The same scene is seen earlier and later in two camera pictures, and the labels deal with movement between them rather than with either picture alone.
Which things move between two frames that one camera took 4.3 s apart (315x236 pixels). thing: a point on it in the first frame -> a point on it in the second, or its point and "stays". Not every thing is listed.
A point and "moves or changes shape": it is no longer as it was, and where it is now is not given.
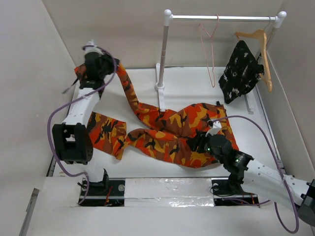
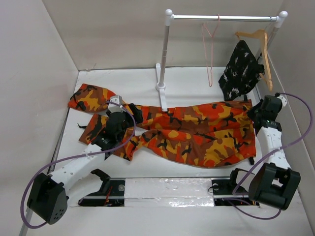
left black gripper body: (108, 66) -> (128, 122)
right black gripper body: (204, 145) -> (255, 111)
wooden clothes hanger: (263, 35) stays
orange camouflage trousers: (171, 131) moves or changes shape
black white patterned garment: (241, 73) stays
